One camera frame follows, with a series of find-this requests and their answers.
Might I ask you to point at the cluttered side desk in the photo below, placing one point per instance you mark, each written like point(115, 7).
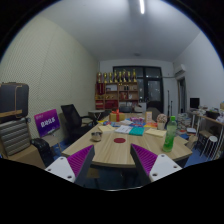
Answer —
point(210, 119)

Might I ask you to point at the orange book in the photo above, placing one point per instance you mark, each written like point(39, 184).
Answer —
point(151, 125)

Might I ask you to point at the black bag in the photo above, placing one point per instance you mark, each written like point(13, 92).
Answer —
point(43, 151)

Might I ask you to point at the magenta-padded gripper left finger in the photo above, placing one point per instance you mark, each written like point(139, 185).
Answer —
point(58, 166)

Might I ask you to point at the silver ribbed suitcase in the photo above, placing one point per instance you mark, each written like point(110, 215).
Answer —
point(13, 136)

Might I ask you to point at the blue book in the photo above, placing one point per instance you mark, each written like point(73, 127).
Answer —
point(137, 124)

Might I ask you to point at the white paper booklet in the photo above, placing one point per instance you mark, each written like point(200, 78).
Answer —
point(123, 129)

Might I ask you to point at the pink packaged box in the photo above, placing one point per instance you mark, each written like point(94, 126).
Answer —
point(136, 119)

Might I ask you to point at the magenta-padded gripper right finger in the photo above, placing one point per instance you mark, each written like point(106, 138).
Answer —
point(163, 166)

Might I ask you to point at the teal book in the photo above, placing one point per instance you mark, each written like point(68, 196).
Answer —
point(136, 131)

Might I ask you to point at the green-capped clear drink bottle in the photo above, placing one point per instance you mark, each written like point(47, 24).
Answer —
point(170, 136)

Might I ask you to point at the dark brown suitcase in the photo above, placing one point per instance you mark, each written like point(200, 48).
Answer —
point(11, 100)

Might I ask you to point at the black office chair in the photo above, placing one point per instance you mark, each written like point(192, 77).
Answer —
point(71, 118)

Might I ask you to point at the pale yellow notebook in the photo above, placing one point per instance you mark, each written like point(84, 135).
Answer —
point(155, 132)

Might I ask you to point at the dark glass door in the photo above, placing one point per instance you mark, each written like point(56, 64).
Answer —
point(150, 86)

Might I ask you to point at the black computer monitor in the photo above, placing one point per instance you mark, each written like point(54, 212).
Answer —
point(194, 102)

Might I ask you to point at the purple sign board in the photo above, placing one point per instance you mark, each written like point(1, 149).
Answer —
point(46, 122)

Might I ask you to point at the white wall air conditioner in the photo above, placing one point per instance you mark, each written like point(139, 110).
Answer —
point(180, 70)

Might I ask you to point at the yellow paper sheet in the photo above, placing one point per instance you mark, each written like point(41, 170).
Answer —
point(106, 128)

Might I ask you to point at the small stainless steel cup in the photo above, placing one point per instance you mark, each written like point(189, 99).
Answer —
point(96, 136)

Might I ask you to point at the white round stool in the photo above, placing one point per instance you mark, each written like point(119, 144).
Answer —
point(210, 140)

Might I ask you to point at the orange standing card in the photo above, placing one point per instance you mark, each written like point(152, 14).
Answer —
point(148, 117)

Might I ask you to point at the wooden shelf unit with trophies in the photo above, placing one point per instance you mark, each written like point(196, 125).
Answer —
point(116, 95)

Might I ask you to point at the pink flowers in white pot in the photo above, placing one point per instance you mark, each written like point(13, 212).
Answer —
point(161, 120)

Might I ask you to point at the yellow gift box red ribbon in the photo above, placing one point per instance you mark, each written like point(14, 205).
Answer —
point(116, 116)

